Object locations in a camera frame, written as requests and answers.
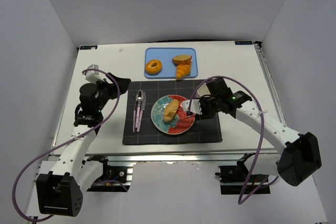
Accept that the teal and red plate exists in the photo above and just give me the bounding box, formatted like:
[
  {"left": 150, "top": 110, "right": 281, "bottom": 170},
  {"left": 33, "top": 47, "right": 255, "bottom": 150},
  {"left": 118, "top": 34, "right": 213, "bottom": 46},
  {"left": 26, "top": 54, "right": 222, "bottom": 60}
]
[{"left": 151, "top": 95, "right": 195, "bottom": 135}]

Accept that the sliced round bread loaf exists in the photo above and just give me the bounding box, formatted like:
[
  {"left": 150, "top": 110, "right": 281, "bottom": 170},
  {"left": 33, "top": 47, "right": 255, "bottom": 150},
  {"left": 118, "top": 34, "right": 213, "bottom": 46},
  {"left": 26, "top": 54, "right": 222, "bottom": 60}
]
[{"left": 172, "top": 55, "right": 192, "bottom": 65}]

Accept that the right blue corner label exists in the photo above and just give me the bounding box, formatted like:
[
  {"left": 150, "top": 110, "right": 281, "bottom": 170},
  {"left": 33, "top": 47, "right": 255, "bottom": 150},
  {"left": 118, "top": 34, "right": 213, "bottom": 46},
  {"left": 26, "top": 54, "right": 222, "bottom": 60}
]
[{"left": 234, "top": 40, "right": 254, "bottom": 45}]

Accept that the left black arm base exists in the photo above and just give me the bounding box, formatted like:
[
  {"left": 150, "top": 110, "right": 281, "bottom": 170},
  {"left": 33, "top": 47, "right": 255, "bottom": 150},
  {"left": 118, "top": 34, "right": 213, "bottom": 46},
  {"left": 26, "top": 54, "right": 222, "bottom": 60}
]
[{"left": 82, "top": 155, "right": 130, "bottom": 193}]

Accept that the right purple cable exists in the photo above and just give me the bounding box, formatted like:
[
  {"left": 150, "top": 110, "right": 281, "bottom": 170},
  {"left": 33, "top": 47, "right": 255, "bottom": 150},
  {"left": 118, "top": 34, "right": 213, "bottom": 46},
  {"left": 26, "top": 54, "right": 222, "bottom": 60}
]
[{"left": 187, "top": 76, "right": 279, "bottom": 206}]

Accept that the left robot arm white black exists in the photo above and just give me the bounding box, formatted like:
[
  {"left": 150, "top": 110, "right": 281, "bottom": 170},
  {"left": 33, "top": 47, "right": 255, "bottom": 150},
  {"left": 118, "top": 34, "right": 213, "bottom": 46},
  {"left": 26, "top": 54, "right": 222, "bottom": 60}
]
[{"left": 36, "top": 70, "right": 131, "bottom": 217}]

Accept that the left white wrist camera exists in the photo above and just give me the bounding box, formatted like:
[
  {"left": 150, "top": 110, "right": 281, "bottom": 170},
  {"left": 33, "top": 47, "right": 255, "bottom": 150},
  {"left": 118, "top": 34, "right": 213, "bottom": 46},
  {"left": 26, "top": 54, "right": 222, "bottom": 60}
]
[{"left": 82, "top": 64, "right": 103, "bottom": 84}]

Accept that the orange donut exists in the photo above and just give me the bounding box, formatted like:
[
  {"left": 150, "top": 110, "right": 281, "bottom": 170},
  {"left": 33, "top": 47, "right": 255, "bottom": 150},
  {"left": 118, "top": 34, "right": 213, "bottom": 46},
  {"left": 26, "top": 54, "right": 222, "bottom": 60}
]
[{"left": 145, "top": 59, "right": 162, "bottom": 75}]

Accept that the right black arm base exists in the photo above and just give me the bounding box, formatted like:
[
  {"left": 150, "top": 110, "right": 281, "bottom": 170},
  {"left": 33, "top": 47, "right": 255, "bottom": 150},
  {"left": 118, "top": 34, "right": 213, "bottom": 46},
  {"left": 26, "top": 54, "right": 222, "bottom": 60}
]
[{"left": 215, "top": 153, "right": 265, "bottom": 195}]

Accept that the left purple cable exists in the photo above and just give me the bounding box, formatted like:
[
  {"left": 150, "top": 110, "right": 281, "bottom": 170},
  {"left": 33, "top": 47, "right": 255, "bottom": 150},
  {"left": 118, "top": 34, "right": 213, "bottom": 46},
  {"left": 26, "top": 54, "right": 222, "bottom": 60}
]
[{"left": 12, "top": 68, "right": 129, "bottom": 222}]

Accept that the dark checked placemat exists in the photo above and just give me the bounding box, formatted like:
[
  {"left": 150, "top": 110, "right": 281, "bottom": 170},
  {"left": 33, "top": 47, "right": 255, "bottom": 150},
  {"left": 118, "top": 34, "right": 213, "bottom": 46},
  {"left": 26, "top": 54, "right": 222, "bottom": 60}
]
[{"left": 122, "top": 80, "right": 223, "bottom": 145}]

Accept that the long tan bread roll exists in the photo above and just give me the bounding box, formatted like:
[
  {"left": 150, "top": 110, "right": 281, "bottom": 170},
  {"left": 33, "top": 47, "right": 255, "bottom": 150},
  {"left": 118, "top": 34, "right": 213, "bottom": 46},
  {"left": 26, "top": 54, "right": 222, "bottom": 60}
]
[{"left": 163, "top": 99, "right": 180, "bottom": 123}]

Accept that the pink handled fork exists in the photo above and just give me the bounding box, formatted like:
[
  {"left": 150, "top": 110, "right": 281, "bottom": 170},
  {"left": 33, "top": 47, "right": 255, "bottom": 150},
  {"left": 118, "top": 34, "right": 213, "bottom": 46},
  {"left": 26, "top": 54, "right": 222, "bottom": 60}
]
[{"left": 132, "top": 92, "right": 140, "bottom": 133}]

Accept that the golden croissant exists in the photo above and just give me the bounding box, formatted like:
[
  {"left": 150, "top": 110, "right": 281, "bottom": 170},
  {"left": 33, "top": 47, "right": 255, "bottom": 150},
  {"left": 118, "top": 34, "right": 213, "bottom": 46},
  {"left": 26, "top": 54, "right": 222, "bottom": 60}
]
[{"left": 175, "top": 63, "right": 191, "bottom": 80}]

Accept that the blue corner label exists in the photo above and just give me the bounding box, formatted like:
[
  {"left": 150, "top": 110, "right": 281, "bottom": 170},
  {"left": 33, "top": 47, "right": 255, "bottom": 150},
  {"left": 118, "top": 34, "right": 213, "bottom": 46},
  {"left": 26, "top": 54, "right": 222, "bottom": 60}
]
[
  {"left": 79, "top": 45, "right": 98, "bottom": 50},
  {"left": 234, "top": 40, "right": 254, "bottom": 45}
]

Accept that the left blue corner label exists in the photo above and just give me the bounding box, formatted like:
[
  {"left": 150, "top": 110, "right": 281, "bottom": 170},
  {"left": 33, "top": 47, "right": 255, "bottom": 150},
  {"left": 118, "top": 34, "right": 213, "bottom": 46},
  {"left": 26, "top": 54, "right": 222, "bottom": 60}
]
[{"left": 79, "top": 45, "right": 98, "bottom": 50}]

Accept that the pink handled spoon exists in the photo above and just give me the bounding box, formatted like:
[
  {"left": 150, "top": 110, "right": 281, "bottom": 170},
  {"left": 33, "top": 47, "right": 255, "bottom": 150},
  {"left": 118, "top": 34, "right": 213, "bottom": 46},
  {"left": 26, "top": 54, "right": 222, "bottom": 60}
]
[{"left": 136, "top": 90, "right": 143, "bottom": 129}]

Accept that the pink handled knife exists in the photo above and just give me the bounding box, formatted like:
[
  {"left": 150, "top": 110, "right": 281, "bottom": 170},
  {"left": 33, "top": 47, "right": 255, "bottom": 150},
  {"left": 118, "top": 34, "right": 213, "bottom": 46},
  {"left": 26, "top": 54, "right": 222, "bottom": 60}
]
[{"left": 136, "top": 90, "right": 146, "bottom": 132}]

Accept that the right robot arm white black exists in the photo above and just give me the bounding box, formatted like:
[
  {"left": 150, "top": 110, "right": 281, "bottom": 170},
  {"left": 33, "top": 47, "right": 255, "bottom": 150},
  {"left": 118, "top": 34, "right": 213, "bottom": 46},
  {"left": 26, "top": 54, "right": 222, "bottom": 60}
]
[{"left": 187, "top": 78, "right": 322, "bottom": 186}]

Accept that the white ceramic mug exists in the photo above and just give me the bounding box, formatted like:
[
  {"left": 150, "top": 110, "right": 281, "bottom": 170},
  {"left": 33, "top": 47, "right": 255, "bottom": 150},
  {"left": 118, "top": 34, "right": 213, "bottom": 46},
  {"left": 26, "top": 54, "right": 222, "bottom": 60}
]
[{"left": 195, "top": 83, "right": 210, "bottom": 98}]

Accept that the blue plastic tray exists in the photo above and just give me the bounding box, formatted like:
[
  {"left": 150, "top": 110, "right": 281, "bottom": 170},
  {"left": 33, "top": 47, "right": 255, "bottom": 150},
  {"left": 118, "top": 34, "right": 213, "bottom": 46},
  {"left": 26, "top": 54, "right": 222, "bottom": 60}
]
[{"left": 144, "top": 47, "right": 198, "bottom": 79}]

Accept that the purple cable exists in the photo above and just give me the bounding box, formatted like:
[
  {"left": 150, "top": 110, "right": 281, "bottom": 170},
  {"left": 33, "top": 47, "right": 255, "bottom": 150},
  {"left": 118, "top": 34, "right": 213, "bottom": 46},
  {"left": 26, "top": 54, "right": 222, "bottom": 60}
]
[
  {"left": 187, "top": 76, "right": 279, "bottom": 206},
  {"left": 12, "top": 68, "right": 129, "bottom": 222}
]

